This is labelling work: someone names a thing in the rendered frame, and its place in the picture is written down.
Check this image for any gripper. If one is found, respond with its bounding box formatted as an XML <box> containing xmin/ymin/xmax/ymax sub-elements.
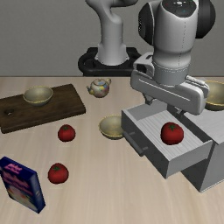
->
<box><xmin>129</xmin><ymin>52</ymin><xmax>210</xmax><ymax>119</ymax></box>

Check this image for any red tomato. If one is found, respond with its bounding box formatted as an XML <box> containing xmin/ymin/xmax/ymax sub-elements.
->
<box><xmin>47</xmin><ymin>162</ymin><xmax>70</xmax><ymax>185</ymax></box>
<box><xmin>160</xmin><ymin>122</ymin><xmax>185</xmax><ymax>146</ymax></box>
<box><xmin>57</xmin><ymin>123</ymin><xmax>77</xmax><ymax>143</ymax></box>

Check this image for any grey open drawer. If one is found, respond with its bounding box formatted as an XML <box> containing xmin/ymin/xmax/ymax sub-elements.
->
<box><xmin>121</xmin><ymin>102</ymin><xmax>214</xmax><ymax>179</ymax></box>

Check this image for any grey cabinet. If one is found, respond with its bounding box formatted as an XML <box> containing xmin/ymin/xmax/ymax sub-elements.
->
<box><xmin>157</xmin><ymin>99</ymin><xmax>224</xmax><ymax>193</ymax></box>

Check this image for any floral porcelain teapot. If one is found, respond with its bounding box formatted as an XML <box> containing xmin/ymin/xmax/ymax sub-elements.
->
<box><xmin>86</xmin><ymin>77</ymin><xmax>112</xmax><ymax>99</ymax></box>

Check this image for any flat brown wooden board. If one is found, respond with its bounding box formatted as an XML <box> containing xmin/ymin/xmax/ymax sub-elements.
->
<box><xmin>0</xmin><ymin>83</ymin><xmax>87</xmax><ymax>135</ymax></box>

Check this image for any blue carton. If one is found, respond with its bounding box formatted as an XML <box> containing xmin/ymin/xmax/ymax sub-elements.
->
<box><xmin>0</xmin><ymin>156</ymin><xmax>46</xmax><ymax>214</ymax></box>

